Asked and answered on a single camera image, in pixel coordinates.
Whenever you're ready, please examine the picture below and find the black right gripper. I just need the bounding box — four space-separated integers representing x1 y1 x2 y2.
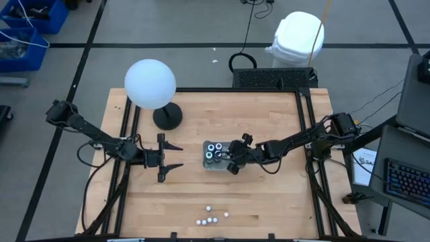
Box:
218 133 261 175

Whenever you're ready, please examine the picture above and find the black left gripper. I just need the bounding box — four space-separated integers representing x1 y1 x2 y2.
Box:
143 132 185 184

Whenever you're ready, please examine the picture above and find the white globe lamp black base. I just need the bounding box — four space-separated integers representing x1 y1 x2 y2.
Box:
124 59 184 131

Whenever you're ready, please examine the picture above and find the black perforated computer case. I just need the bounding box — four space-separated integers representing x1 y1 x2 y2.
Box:
232 67 318 90

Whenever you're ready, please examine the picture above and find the white plastic covered bin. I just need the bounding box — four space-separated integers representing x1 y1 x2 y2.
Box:
264 11 326 68

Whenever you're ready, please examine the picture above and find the white printed paper sheet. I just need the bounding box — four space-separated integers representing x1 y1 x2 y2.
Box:
351 147 378 188

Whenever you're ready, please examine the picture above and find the blue plastic storage bin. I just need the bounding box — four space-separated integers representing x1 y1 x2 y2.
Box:
0 0 70 35
0 27 48 73

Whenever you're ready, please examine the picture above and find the grey metal bar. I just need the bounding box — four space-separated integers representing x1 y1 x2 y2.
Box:
0 76 30 88

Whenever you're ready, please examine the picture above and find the grey workstation desk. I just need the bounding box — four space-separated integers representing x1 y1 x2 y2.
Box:
368 124 430 221

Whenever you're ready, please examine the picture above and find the black backlit keyboard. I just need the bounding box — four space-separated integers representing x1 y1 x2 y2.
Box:
384 157 430 210

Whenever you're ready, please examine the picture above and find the clear bag of parts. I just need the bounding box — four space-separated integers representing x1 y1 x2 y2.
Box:
0 40 30 61

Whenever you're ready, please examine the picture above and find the grey desk panel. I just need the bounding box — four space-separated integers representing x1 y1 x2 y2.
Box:
395 52 430 139

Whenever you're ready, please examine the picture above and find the black handheld device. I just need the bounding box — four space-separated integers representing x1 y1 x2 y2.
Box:
9 5 51 20

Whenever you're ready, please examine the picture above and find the black desk device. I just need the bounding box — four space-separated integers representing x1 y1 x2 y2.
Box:
417 49 430 85

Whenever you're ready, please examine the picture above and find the black aluminium table frame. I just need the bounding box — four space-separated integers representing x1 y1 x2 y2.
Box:
77 86 362 242

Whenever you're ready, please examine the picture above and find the long black floor cable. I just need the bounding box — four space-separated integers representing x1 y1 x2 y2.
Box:
76 140 114 233

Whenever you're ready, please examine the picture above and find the black coiled floor cable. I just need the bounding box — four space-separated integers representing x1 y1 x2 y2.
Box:
228 0 258 73

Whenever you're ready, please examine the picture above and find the yellow hanging cable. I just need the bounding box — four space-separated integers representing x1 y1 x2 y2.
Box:
308 0 333 67

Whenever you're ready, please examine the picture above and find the black power cable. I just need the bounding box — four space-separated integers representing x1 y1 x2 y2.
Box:
240 0 276 19

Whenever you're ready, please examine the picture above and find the white cable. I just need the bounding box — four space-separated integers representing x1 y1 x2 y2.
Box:
0 0 50 48

